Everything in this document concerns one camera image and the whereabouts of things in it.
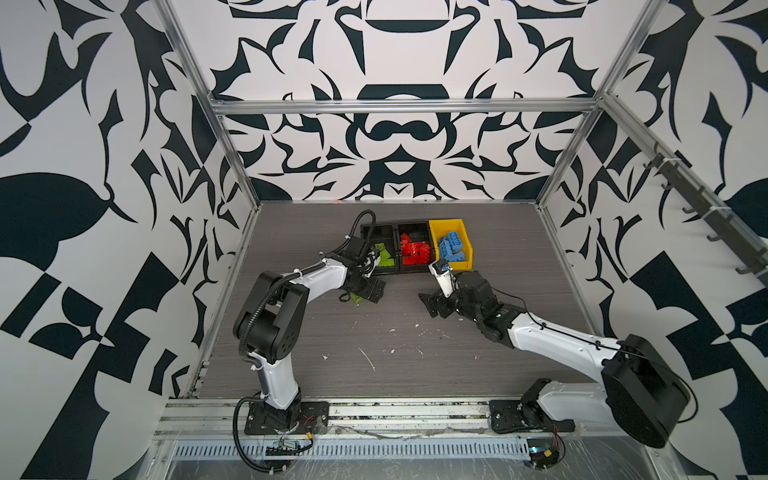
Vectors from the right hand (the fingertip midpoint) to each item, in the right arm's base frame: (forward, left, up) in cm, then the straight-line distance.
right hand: (430, 282), depth 86 cm
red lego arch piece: (+14, +3, -6) cm, 16 cm away
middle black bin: (+28, +1, -12) cm, 30 cm away
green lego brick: (+15, +13, -8) cm, 21 cm away
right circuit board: (-39, -24, -13) cm, 47 cm away
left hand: (+5, +19, -9) cm, 22 cm away
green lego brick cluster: (-1, +21, -8) cm, 23 cm away
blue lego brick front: (+16, -9, -5) cm, 19 cm away
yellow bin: (+23, -6, -3) cm, 24 cm away
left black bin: (+29, +12, -14) cm, 34 cm away
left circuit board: (-38, +38, -14) cm, 55 cm away
